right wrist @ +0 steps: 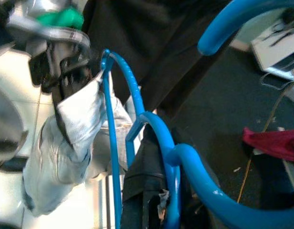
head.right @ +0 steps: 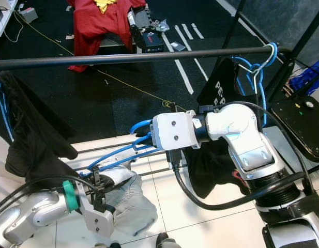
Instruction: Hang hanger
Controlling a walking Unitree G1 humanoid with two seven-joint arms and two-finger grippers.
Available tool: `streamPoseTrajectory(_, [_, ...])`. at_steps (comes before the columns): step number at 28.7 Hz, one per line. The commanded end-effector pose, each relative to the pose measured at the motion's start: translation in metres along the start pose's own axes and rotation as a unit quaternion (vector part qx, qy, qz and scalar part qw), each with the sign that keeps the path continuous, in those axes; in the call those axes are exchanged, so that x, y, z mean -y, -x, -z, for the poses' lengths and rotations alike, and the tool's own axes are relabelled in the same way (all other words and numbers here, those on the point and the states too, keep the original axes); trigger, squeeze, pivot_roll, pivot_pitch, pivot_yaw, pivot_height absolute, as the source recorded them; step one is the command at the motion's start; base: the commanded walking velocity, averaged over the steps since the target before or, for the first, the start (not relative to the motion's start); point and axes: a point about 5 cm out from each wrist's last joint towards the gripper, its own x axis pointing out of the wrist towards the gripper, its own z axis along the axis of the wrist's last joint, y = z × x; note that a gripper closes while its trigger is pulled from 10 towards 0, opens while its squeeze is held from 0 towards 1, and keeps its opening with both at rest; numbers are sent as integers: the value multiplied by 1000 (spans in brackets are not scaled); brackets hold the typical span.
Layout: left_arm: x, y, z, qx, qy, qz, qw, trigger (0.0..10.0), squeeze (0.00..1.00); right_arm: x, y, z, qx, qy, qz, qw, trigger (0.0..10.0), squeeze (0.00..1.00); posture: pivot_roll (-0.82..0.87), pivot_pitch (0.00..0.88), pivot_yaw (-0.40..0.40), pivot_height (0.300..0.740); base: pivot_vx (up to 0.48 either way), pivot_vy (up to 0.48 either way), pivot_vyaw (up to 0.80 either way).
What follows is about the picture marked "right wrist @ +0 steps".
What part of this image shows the plain black hanging garment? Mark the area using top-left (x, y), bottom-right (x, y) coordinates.
top-left (83, 0), bottom-right (233, 113)

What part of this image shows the thin yellow floor cable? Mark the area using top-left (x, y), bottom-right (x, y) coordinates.
top-left (237, 83), bottom-right (294, 203)

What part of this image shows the red draped cloth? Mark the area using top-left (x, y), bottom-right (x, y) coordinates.
top-left (242, 127), bottom-right (294, 163)

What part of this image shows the green tape wrist band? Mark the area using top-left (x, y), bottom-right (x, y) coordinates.
top-left (37, 7), bottom-right (84, 28)

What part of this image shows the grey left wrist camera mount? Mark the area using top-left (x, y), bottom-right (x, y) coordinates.
top-left (8, 18), bottom-right (90, 57)

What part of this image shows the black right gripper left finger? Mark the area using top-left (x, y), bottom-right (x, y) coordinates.
top-left (122, 124), bottom-right (171, 229)

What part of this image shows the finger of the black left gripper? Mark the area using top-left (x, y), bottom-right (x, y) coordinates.
top-left (53, 81), bottom-right (75, 144)

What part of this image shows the blue plastic hanger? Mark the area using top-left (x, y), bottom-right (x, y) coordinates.
top-left (100, 0), bottom-right (294, 229)

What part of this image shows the light blue denim garment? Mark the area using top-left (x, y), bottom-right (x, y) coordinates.
top-left (22, 71), bottom-right (140, 217)

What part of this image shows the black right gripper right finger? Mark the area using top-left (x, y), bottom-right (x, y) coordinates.
top-left (182, 188), bottom-right (211, 229)

